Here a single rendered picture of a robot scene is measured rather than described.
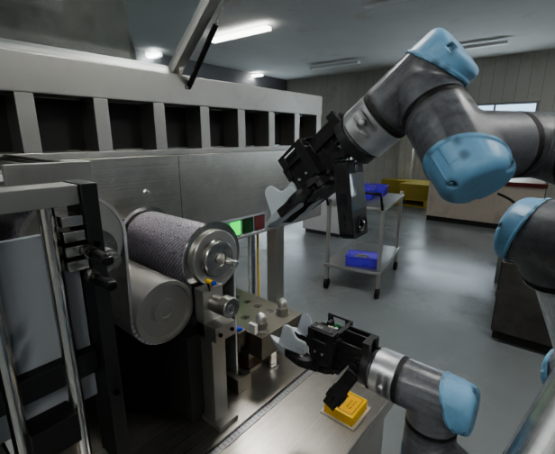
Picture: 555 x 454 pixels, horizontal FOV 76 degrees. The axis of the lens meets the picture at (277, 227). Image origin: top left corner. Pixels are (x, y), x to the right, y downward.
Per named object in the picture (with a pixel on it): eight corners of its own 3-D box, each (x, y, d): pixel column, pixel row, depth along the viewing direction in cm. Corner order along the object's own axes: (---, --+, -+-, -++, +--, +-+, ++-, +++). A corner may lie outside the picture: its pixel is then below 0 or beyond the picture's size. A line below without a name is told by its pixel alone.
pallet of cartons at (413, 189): (441, 202, 827) (442, 181, 815) (429, 208, 756) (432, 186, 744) (384, 196, 907) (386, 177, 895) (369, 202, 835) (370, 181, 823)
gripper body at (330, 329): (326, 310, 69) (386, 331, 61) (325, 349, 71) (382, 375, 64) (303, 326, 63) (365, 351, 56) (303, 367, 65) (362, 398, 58)
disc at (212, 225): (178, 295, 68) (188, 219, 67) (177, 295, 68) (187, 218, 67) (234, 288, 79) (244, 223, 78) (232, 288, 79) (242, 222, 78)
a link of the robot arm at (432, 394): (464, 457, 49) (472, 404, 46) (387, 417, 55) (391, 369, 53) (477, 422, 54) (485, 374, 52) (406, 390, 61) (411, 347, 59)
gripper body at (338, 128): (302, 160, 61) (353, 111, 53) (328, 202, 59) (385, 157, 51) (273, 163, 55) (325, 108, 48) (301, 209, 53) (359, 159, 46)
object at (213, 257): (213, 236, 69) (238, 245, 75) (205, 234, 70) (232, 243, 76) (200, 273, 68) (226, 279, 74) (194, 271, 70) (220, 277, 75)
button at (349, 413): (351, 428, 74) (352, 418, 73) (323, 412, 78) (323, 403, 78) (367, 409, 79) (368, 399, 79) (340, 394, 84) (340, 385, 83)
